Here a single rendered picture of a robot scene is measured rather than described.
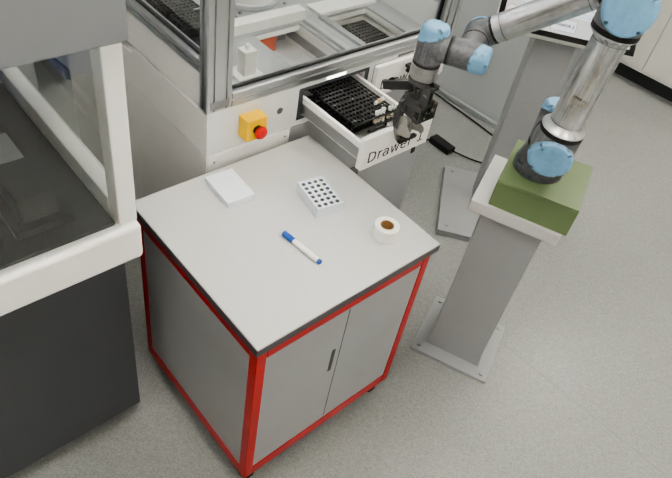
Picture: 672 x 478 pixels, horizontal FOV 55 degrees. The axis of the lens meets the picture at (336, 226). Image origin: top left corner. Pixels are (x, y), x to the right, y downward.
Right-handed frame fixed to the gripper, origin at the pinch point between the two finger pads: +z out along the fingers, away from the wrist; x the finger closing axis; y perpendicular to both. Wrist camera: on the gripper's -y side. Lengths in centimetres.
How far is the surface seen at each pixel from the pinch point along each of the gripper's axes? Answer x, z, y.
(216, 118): -44, -2, -30
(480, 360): 29, 89, 42
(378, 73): 17.5, -0.3, -28.0
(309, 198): -32.5, 10.8, -0.7
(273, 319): -64, 15, 25
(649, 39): 292, 58, -44
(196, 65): -47, -16, -35
